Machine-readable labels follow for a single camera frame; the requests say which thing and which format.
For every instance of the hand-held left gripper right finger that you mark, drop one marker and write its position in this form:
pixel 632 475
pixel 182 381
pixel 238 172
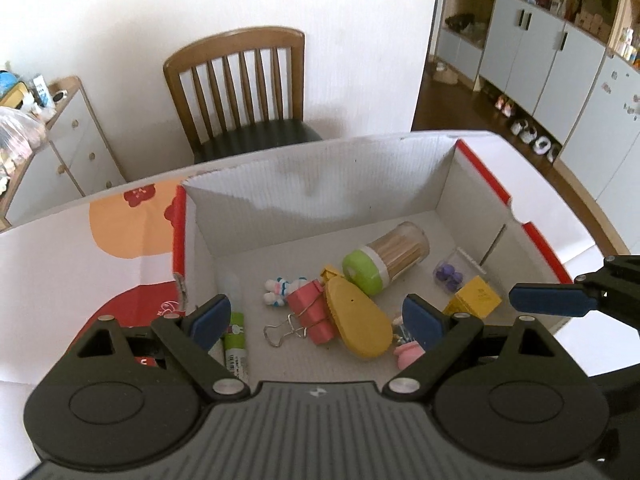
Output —
pixel 422 320

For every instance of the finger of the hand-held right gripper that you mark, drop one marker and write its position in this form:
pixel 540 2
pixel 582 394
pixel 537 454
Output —
pixel 625 390
pixel 550 300

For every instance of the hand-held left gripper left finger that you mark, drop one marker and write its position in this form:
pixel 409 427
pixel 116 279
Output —
pixel 210 320

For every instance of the pink binder clip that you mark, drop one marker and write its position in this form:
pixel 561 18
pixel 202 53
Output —
pixel 312 310

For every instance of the white cardboard box red rim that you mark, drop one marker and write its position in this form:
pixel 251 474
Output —
pixel 325 195

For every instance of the green glue stick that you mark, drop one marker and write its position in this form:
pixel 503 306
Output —
pixel 235 340

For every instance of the pink round toy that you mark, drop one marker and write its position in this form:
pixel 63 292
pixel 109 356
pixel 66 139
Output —
pixel 407 355

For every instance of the small yellow box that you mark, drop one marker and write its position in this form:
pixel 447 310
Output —
pixel 475 297

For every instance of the yellow oval case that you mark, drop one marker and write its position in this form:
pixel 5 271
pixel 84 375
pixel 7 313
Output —
pixel 357 320

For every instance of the green-lidded toothpick jar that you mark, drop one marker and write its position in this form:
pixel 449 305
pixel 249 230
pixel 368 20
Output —
pixel 400 250

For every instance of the white bunny figurine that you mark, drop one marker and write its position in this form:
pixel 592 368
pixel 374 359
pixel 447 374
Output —
pixel 277 290

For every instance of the small white stick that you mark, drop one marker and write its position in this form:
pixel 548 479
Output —
pixel 470 259

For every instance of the white shoe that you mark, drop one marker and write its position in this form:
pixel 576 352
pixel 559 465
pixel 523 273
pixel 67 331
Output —
pixel 553 151
pixel 518 126
pixel 529 133
pixel 541 144

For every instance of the grey stickered cabinet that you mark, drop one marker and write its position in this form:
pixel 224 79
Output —
pixel 600 130

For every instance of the wooden chair black seat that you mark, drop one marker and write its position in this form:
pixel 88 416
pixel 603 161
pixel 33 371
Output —
pixel 260 135

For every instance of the pink shoe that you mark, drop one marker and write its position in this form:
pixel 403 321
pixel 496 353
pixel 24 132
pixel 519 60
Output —
pixel 511 108
pixel 501 102

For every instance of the white drawer cabinet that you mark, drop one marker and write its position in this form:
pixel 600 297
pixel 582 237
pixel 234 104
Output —
pixel 75 150

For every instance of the grey double-door cabinet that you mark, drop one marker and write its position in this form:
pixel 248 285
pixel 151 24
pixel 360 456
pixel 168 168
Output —
pixel 540 55

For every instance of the low grey cabinet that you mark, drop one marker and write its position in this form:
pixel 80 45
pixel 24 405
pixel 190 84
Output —
pixel 457 55

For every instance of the clear plastic bag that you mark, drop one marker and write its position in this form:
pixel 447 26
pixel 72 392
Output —
pixel 20 135

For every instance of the small white bottles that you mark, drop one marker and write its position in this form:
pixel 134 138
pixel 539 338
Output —
pixel 629 45

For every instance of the small black round object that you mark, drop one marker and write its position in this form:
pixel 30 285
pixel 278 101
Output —
pixel 60 96

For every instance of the blue white carton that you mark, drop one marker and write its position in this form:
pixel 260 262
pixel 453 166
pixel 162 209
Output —
pixel 44 91

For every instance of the black bag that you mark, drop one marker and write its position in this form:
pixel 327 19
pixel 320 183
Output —
pixel 457 21

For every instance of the wooden shelf unit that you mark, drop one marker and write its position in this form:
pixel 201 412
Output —
pixel 617 10

